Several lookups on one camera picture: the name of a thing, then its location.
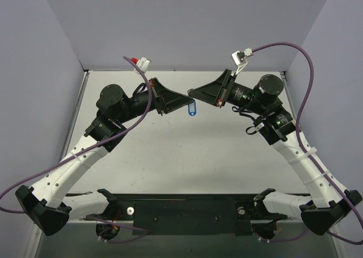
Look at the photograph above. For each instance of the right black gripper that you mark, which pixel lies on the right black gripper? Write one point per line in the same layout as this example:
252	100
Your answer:
227	88

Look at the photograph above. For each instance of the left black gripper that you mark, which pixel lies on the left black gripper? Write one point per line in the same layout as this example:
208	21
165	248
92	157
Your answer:
157	96

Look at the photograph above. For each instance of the blue key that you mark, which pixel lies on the blue key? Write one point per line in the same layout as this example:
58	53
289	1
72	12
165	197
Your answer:
192	108

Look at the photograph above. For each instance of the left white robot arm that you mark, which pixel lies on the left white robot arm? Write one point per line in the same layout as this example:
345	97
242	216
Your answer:
47	201

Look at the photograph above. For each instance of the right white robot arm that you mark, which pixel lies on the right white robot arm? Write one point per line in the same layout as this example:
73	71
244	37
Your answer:
328	201

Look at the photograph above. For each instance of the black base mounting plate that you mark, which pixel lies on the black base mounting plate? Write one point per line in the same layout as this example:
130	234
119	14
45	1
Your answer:
188	214

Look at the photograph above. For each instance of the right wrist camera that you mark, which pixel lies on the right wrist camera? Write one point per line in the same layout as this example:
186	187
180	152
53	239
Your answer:
240	61

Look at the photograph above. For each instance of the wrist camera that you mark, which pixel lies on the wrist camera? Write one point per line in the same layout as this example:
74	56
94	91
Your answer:
143	64
240	61

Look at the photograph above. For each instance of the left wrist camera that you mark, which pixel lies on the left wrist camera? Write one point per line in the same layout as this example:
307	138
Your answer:
143	64

